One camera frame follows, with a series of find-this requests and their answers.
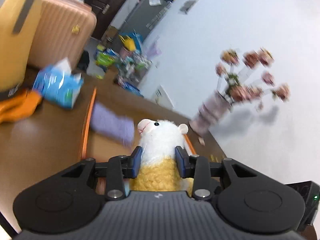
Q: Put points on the yellow thermos bottle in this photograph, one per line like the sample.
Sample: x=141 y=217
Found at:
x=19 y=20

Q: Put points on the orange cloth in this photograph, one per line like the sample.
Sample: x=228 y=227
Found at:
x=21 y=106

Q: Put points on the pink ceramic vase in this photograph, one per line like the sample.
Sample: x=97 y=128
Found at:
x=209 y=113

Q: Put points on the blue tissue pack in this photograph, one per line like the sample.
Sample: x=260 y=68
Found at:
x=57 y=84

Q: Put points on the yellow blue bags pile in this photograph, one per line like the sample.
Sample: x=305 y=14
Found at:
x=131 y=41

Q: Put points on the grey refrigerator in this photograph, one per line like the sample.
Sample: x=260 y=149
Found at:
x=144 y=17

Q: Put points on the dried pink roses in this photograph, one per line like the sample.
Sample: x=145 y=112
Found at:
x=246 y=78

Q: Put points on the purple fuzzy cloth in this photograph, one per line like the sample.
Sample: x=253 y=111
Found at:
x=107 y=123

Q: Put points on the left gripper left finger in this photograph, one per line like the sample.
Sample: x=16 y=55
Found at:
x=116 y=170

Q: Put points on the pink ribbed suitcase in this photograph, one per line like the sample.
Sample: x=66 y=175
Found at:
x=63 y=31

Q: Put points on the black duffel bag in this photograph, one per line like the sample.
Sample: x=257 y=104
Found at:
x=84 y=61

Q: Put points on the wire rack with goods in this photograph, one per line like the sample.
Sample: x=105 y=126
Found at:
x=132 y=69

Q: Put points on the white yellow plush mouse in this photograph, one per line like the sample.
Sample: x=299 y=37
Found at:
x=158 y=169

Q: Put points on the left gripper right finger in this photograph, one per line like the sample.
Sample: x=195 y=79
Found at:
x=202 y=171

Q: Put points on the orange red cardboard box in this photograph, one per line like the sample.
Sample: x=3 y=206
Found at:
x=99 y=183

